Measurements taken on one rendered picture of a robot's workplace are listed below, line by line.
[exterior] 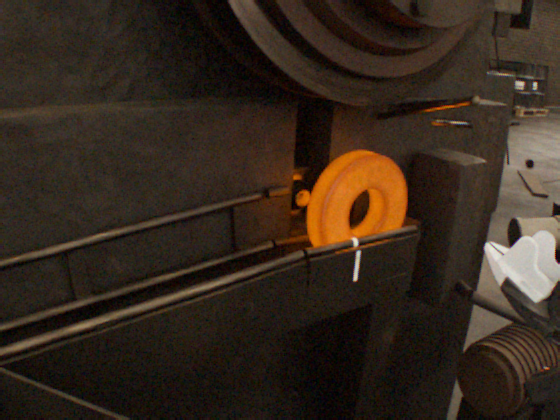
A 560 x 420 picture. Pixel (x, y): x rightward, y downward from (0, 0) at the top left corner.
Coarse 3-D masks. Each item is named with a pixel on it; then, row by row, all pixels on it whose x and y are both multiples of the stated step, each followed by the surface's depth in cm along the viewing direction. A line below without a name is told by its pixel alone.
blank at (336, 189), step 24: (336, 168) 67; (360, 168) 67; (384, 168) 70; (312, 192) 68; (336, 192) 66; (360, 192) 69; (384, 192) 71; (312, 216) 68; (336, 216) 67; (384, 216) 72; (312, 240) 69; (336, 240) 68; (384, 240) 74
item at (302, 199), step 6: (294, 180) 75; (300, 180) 76; (294, 186) 75; (300, 186) 75; (306, 186) 76; (294, 192) 74; (300, 192) 74; (306, 192) 75; (294, 198) 74; (300, 198) 74; (306, 198) 75; (294, 204) 75; (300, 204) 75; (306, 204) 75; (294, 210) 77
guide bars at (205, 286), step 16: (368, 240) 68; (288, 256) 62; (304, 256) 63; (240, 272) 59; (256, 272) 59; (192, 288) 55; (208, 288) 56; (144, 304) 53; (160, 304) 53; (96, 320) 50; (112, 320) 51; (48, 336) 47; (64, 336) 48; (0, 352) 45; (16, 352) 46
